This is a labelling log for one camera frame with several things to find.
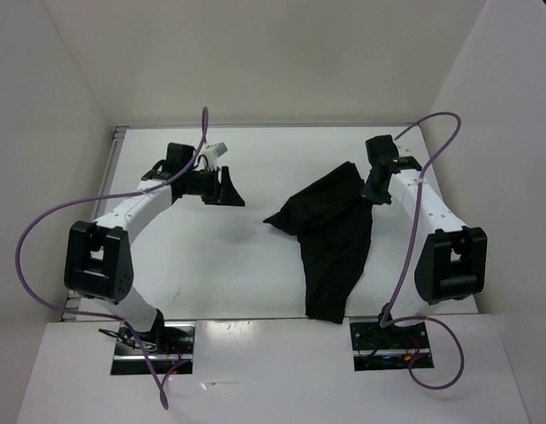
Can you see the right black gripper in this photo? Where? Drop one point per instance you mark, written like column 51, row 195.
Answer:
column 372, row 196

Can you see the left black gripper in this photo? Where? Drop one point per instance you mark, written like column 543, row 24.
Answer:
column 224, row 193

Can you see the black pleated skirt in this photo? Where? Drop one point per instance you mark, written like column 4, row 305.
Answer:
column 333, row 223

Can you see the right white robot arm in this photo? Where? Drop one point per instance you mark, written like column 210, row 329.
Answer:
column 445, row 257

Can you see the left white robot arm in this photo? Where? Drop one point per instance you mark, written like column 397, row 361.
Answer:
column 99, row 263

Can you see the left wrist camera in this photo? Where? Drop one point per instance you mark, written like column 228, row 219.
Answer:
column 210, row 155

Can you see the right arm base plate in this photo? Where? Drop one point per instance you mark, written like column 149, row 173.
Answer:
column 393, row 348

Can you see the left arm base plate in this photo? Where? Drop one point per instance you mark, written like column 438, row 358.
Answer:
column 174, row 354

